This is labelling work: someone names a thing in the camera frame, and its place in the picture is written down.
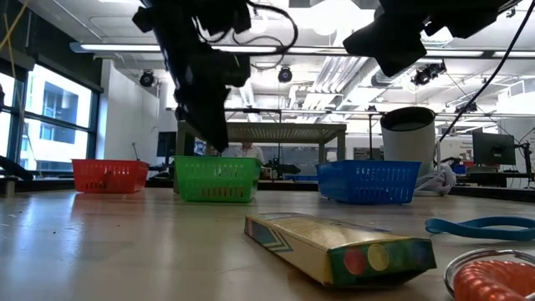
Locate white cylinder with black top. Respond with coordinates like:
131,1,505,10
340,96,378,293
379,105,438,179

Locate blue plastic basket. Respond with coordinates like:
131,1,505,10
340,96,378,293
315,159,422,206

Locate person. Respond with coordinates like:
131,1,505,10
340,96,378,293
221,141,265,164

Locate large window dark frame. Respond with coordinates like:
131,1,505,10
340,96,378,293
0,62,102,173

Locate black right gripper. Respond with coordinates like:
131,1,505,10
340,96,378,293
343,16,427,79

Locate dark monitor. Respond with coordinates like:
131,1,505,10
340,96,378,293
156,131,179,159

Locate black ceiling lamp cluster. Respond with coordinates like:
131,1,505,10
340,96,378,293
410,61,447,87
454,102,480,115

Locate long linear ceiling light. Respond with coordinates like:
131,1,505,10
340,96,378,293
69,41,535,59

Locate black computer monitor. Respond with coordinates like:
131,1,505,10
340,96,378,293
471,131,517,166

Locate thin yellow cord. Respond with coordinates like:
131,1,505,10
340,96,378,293
0,0,30,84

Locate red coil wristband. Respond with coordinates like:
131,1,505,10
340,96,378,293
442,248,535,301

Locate red plastic basket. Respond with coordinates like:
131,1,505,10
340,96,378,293
70,158,150,195

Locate green plastic basket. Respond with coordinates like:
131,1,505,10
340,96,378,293
173,156,263,204

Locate black background machine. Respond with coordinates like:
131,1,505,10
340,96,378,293
262,157,302,180

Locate blue rubber band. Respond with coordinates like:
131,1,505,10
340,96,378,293
425,216,535,242

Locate black background rig frame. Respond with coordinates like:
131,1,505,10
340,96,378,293
166,106,388,162

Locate long black cable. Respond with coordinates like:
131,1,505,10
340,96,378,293
438,0,535,143

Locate white ceiling pipes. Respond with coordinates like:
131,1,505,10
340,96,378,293
311,16,392,110

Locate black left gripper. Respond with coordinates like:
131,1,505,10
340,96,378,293
132,0,252,153

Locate yellow crayon box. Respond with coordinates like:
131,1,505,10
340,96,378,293
243,212,438,289

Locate black slanted bar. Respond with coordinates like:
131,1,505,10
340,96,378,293
0,155,35,181

